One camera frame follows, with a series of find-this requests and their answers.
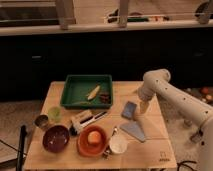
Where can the green plastic cup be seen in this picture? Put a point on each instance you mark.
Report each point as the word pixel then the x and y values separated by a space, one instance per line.
pixel 54 114

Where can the orange fruit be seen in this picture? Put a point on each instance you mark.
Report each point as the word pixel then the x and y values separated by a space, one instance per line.
pixel 94 137

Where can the white paper cup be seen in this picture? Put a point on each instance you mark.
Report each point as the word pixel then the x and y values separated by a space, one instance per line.
pixel 118 144

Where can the blue sponge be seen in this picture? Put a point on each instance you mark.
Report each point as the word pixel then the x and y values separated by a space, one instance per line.
pixel 129 110

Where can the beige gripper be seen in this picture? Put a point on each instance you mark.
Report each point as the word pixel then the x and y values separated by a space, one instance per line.
pixel 143 106

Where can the orange bowl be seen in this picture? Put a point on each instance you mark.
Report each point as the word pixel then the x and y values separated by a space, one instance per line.
pixel 92 150

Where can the green plastic tray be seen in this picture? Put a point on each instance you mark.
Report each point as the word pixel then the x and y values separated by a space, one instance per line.
pixel 77 88

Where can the black pole stand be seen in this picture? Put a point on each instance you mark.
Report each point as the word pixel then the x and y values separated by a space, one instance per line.
pixel 20 153

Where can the dark brown toy item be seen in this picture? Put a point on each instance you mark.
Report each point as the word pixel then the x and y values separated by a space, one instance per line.
pixel 105 98

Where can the grey folded cloth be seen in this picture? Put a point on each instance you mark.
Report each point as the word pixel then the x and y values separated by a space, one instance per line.
pixel 133 129

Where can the purple bowl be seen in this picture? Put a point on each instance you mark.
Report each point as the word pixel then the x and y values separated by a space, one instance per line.
pixel 55 139

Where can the small metal cup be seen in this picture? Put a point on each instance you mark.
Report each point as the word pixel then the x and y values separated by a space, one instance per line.
pixel 42 122

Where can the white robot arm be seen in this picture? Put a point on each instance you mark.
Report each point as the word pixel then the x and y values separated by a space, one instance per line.
pixel 200 113

